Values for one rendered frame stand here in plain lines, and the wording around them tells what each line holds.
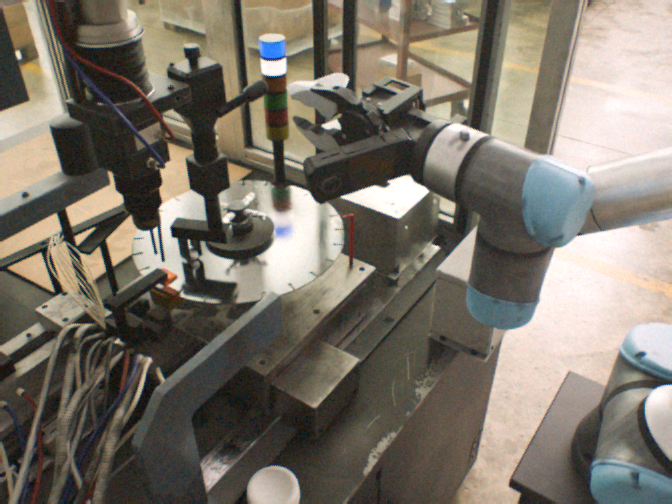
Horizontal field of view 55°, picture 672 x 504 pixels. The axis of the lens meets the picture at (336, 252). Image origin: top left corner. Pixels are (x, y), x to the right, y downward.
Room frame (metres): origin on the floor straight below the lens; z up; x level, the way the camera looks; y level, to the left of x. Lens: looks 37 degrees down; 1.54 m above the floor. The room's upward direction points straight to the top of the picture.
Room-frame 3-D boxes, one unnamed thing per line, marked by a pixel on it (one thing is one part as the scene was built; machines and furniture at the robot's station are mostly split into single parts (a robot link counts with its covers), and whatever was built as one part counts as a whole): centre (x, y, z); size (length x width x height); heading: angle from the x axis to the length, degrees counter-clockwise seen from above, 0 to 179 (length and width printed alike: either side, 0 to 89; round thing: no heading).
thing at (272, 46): (1.13, 0.11, 1.14); 0.05 x 0.04 x 0.03; 55
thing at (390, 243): (1.07, -0.09, 0.82); 0.18 x 0.18 x 0.15; 55
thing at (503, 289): (0.54, -0.19, 1.11); 0.11 x 0.08 x 0.11; 154
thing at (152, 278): (0.67, 0.26, 0.95); 0.10 x 0.03 x 0.07; 145
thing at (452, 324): (0.89, -0.28, 0.82); 0.28 x 0.11 x 0.15; 145
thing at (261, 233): (0.83, 0.15, 0.96); 0.11 x 0.11 x 0.03
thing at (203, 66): (0.76, 0.17, 1.17); 0.06 x 0.05 x 0.20; 136
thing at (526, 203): (0.53, -0.18, 1.21); 0.11 x 0.08 x 0.09; 46
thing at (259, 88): (0.77, 0.13, 1.21); 0.08 x 0.06 x 0.03; 145
